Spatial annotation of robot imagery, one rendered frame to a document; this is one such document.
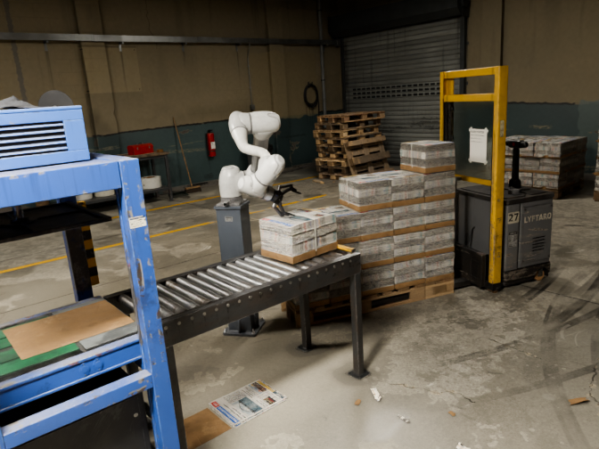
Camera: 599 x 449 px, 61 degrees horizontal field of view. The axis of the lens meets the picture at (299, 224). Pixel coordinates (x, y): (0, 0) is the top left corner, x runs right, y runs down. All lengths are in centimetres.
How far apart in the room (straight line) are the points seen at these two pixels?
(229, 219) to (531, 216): 255
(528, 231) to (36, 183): 386
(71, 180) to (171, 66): 871
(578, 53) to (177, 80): 718
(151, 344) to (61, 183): 71
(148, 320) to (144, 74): 843
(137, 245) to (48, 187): 37
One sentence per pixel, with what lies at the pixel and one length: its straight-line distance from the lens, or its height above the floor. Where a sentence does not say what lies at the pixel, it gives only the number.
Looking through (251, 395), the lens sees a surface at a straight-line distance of 320.
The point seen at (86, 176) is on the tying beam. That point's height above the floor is 151.
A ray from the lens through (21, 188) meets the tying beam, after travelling 184.
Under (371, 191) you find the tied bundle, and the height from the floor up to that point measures 99.
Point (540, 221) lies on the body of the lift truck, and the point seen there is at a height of 55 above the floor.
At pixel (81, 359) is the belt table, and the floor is 79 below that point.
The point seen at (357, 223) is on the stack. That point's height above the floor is 75.
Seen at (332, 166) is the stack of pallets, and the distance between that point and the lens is 1040.
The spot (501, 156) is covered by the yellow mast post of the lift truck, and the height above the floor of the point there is 116.
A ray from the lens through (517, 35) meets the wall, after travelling 1046.
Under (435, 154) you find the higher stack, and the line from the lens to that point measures 417.
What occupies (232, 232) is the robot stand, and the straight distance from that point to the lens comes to 368.
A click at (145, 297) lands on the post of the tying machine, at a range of 204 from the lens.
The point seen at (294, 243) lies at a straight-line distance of 286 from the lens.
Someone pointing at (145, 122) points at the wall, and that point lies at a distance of 1019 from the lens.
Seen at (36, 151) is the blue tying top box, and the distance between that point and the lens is 202.
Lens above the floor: 173
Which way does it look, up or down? 14 degrees down
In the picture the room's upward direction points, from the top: 4 degrees counter-clockwise
